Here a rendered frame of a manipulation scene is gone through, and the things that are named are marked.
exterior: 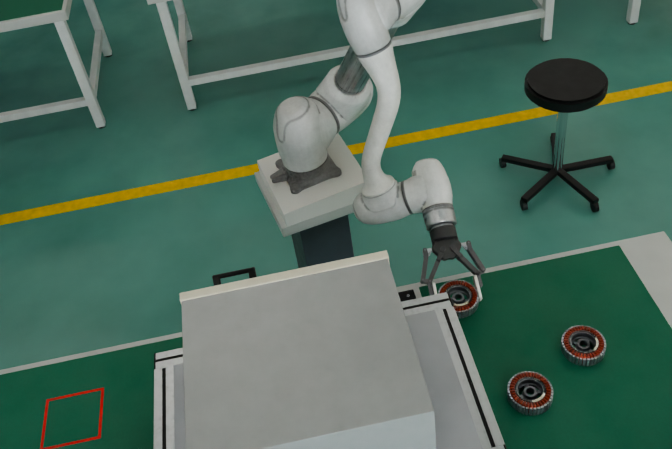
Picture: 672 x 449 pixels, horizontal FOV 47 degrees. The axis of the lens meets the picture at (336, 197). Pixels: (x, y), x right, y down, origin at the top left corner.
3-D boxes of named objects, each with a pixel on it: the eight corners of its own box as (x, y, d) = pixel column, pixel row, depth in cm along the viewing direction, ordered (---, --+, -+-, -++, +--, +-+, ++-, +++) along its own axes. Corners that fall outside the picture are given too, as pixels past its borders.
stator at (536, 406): (497, 392, 198) (498, 384, 196) (531, 371, 202) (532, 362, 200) (527, 424, 191) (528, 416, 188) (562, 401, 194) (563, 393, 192)
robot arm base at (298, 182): (264, 168, 267) (260, 156, 263) (322, 144, 270) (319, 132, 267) (281, 200, 254) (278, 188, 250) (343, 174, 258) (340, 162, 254)
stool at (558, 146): (491, 152, 383) (494, 55, 346) (588, 133, 386) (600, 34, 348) (530, 227, 343) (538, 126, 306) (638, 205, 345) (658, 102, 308)
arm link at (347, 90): (297, 112, 265) (340, 77, 274) (331, 145, 263) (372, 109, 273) (363, -35, 196) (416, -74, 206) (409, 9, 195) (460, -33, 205)
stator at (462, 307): (433, 290, 219) (433, 282, 216) (472, 283, 219) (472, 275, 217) (442, 322, 211) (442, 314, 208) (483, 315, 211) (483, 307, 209)
